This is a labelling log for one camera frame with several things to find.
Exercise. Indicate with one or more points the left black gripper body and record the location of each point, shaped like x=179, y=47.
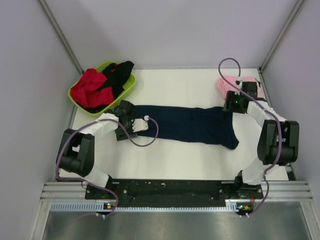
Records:
x=128, y=126

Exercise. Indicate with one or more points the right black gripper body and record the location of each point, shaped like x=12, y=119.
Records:
x=232, y=102

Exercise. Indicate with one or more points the navy blue t shirt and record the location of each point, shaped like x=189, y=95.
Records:
x=212, y=126

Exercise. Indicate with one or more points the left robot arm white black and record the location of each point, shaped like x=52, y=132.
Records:
x=77, y=149

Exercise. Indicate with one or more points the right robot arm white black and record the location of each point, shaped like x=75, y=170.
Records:
x=278, y=143

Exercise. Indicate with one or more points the pink folded t shirt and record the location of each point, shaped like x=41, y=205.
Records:
x=223, y=87

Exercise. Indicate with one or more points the lime green plastic basket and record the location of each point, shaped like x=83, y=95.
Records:
x=128, y=88

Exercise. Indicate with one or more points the black t shirt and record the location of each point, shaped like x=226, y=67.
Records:
x=117, y=75

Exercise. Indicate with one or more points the red t shirt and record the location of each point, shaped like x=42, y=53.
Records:
x=88, y=91

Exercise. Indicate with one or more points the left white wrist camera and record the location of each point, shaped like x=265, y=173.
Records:
x=140, y=124

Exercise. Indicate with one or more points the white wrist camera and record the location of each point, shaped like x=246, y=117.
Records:
x=239, y=81
x=140, y=124

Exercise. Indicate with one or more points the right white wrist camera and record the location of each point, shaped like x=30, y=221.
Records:
x=239, y=81

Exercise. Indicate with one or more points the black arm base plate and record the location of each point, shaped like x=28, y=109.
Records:
x=169, y=193

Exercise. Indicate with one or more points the aluminium frame rail front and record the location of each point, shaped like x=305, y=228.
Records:
x=279, y=191

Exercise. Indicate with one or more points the right aluminium corner post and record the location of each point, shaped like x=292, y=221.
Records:
x=298, y=6

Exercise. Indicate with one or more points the aluminium corner post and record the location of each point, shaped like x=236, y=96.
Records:
x=298, y=6
x=60, y=35

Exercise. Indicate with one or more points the left aluminium corner post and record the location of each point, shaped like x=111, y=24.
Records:
x=60, y=35

